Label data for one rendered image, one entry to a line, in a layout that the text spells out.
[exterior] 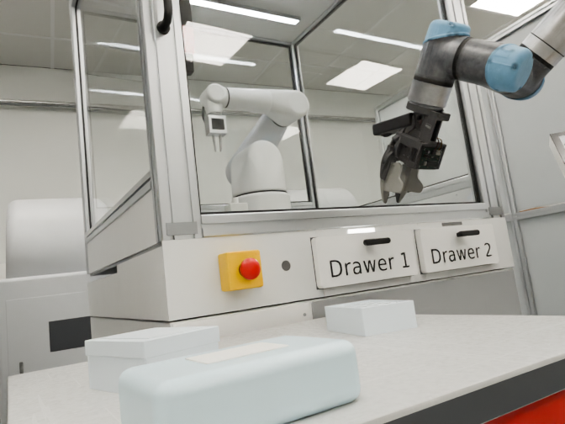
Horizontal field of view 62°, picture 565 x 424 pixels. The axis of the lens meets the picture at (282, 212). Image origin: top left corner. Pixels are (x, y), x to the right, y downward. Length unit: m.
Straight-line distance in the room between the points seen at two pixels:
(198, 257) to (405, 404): 0.62
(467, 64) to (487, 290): 0.70
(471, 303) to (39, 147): 3.61
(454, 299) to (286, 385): 1.02
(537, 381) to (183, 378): 0.29
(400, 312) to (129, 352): 0.38
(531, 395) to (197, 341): 0.30
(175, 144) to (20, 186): 3.32
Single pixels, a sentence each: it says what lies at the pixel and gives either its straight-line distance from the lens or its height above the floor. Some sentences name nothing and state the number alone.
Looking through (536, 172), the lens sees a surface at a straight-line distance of 2.82.
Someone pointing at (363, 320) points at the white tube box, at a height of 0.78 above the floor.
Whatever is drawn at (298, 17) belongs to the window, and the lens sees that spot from 1.23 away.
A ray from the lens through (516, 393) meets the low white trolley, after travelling 0.43.
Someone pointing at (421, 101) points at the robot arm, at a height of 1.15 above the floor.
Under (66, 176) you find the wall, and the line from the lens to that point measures 4.21.
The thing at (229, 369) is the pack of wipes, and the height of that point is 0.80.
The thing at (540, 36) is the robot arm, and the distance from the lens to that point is 1.01.
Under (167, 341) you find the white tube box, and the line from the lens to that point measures 0.47.
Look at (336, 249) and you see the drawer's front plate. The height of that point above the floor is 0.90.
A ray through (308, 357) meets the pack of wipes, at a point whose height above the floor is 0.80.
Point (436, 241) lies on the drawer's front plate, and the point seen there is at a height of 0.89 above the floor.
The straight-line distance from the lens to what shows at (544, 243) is 2.82.
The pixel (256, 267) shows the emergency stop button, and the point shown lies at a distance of 0.86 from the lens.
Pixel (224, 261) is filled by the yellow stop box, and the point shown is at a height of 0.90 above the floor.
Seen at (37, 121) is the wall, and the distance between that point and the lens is 4.35.
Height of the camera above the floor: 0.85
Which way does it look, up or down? 8 degrees up
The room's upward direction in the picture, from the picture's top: 7 degrees counter-clockwise
